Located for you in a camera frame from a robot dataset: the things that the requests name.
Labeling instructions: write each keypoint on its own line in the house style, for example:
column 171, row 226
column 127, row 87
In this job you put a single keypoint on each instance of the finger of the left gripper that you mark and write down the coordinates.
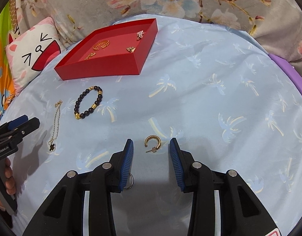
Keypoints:
column 17, row 122
column 25, row 129

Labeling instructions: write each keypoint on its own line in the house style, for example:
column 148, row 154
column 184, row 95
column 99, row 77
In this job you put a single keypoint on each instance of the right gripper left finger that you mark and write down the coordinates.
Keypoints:
column 62, row 211

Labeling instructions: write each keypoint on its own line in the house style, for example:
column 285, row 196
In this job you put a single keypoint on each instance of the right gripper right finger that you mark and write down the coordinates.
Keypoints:
column 241, row 212

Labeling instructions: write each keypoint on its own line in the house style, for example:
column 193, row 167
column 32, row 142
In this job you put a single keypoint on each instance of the gold twisted bangle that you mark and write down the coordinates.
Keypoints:
column 101, row 45

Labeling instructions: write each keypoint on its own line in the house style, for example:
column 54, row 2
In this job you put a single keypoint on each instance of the gold hoop earring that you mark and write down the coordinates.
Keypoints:
column 154, row 142

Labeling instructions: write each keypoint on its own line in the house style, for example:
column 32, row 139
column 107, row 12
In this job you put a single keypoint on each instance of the red jewelry tray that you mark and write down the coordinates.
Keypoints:
column 83, row 62

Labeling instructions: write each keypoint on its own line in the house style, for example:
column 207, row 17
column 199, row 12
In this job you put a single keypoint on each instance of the left hand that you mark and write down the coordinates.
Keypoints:
column 9, row 182

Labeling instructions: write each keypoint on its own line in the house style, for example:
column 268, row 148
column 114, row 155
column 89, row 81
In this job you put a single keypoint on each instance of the cat face pillow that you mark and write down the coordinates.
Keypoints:
column 30, row 53

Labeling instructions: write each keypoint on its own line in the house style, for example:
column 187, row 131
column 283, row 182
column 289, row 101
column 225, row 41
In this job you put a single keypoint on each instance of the colourful cartoon bedsheet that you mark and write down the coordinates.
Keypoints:
column 8, row 28

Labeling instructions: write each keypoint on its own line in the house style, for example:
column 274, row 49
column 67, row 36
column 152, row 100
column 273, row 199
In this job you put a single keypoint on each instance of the grey floral blanket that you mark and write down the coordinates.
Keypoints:
column 275, row 24

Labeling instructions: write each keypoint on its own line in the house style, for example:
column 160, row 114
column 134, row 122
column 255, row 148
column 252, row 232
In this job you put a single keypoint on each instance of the light blue palm-print cloth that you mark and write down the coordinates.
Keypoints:
column 220, row 96

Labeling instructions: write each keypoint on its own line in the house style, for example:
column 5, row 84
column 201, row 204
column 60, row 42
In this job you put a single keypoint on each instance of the purple mat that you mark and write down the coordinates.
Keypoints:
column 289, row 70

